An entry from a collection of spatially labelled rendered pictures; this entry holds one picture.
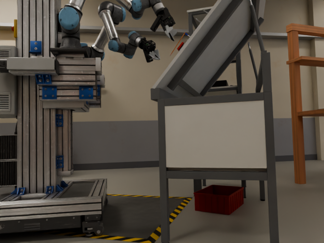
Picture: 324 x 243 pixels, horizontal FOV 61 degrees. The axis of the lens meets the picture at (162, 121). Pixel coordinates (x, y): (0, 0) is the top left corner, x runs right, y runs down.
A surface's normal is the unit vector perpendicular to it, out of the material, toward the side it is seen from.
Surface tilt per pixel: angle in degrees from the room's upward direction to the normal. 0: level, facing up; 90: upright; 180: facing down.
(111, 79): 90
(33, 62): 90
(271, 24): 90
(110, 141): 90
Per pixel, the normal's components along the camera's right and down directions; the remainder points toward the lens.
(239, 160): -0.29, -0.04
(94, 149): 0.16, -0.06
